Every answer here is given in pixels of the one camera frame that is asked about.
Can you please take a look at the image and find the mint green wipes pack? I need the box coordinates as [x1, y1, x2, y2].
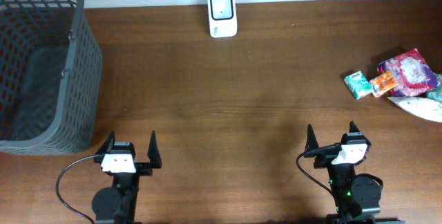
[425, 73, 442, 102]

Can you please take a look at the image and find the white tube with cork cap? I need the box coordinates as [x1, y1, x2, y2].
[388, 97, 441, 123]

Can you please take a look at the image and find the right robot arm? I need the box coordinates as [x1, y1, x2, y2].
[298, 122, 383, 223]

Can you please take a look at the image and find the teal tissue pocket pack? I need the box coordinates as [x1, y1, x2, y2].
[344, 71, 372, 100]

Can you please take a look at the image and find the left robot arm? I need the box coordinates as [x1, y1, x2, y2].
[91, 131, 162, 224]

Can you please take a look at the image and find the orange tissue pocket pack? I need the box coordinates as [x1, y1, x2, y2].
[369, 71, 398, 97]

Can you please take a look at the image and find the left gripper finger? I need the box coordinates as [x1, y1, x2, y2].
[95, 131, 115, 155]
[147, 131, 162, 168]

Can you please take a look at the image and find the dark grey plastic basket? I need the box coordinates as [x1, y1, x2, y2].
[1, 0, 103, 156]

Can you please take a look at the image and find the red purple pads pack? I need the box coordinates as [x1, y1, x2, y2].
[377, 48, 439, 97]

